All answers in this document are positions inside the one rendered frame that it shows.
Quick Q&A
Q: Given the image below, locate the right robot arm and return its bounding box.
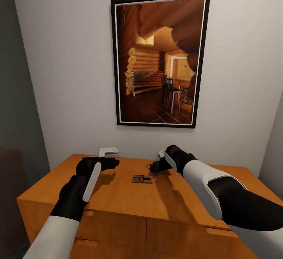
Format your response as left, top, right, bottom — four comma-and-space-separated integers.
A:
150, 146, 283, 259

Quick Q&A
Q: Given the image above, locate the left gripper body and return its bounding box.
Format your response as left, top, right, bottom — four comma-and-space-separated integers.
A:
100, 157, 116, 171

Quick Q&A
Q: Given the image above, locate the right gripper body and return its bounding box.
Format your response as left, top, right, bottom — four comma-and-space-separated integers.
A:
152, 159, 173, 172

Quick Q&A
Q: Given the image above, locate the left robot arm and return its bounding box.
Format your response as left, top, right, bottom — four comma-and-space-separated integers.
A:
22, 148, 119, 259

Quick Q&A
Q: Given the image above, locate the mousetrap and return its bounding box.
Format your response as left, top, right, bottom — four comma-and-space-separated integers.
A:
132, 175, 153, 184
146, 163, 162, 176

